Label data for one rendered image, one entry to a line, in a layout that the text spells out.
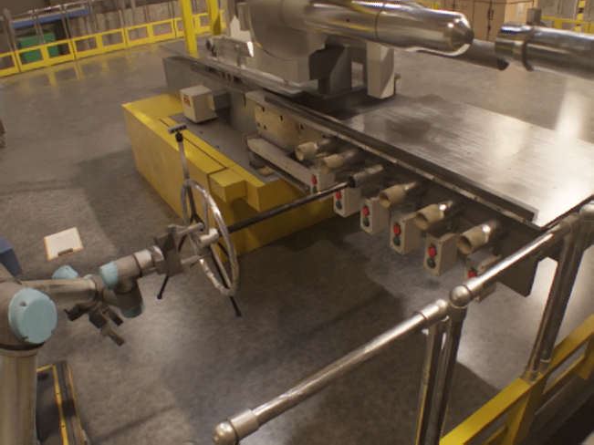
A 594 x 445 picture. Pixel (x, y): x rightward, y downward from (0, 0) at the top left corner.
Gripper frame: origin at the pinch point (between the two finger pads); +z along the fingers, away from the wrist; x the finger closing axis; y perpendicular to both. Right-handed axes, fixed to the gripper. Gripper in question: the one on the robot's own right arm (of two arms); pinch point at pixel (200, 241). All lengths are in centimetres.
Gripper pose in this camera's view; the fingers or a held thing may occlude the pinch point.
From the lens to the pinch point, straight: 151.9
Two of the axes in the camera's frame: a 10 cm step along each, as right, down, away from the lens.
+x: 2.2, 9.3, 3.0
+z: 8.4, -3.3, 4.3
